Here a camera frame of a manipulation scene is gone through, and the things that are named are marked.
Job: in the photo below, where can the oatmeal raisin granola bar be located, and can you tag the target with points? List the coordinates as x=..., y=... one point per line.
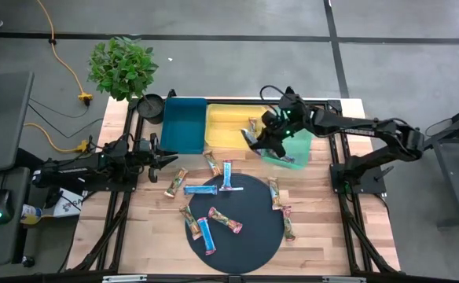
x=288, y=224
x=250, y=137
x=225, y=220
x=276, y=158

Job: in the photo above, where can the white placemat label sticker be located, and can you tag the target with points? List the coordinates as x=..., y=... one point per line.
x=231, y=189

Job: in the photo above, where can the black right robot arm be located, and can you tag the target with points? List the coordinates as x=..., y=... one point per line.
x=371, y=131

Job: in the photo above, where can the black plant pot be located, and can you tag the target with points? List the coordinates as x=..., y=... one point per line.
x=151, y=108

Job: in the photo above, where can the grey desk panel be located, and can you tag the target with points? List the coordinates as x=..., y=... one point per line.
x=1, y=118

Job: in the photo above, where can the dark blue plastic bin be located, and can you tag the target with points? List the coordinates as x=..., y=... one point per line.
x=182, y=126

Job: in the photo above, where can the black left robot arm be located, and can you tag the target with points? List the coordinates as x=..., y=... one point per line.
x=72, y=171

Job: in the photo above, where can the blue red granola bar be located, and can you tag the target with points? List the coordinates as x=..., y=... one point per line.
x=200, y=190
x=227, y=175
x=206, y=236

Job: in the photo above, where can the green leafy plant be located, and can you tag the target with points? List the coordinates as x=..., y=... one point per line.
x=123, y=68

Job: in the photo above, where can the black computer mouse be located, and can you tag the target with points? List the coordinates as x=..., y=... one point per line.
x=1, y=206

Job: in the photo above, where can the round dark woven placemat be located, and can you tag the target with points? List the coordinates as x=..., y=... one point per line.
x=245, y=243

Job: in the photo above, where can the silver table bracket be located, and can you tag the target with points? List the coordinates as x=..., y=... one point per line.
x=124, y=278
x=343, y=280

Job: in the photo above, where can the black caster wheel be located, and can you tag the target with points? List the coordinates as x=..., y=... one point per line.
x=28, y=262

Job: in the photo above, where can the white printed box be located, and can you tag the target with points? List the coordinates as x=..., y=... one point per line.
x=70, y=206

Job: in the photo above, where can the yellow white bottle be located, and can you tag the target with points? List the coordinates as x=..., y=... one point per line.
x=31, y=214

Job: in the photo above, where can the green plastic bin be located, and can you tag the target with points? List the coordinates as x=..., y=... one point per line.
x=298, y=151

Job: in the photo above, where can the yellow plastic bin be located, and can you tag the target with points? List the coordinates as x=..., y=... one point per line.
x=225, y=126

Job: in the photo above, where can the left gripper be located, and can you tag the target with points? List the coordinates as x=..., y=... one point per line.
x=147, y=154

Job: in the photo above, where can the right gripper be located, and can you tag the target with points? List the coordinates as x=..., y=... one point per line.
x=276, y=123

